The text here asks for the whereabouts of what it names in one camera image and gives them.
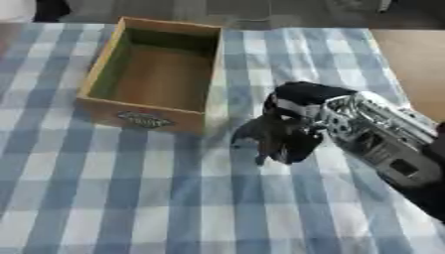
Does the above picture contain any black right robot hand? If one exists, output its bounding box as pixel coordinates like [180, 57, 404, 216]
[229, 80, 361, 167]

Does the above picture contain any tan cardboard box green inside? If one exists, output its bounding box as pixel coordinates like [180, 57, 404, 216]
[74, 16, 226, 136]

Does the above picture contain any dark bag on floor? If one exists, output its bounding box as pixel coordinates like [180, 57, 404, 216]
[31, 0, 74, 23]

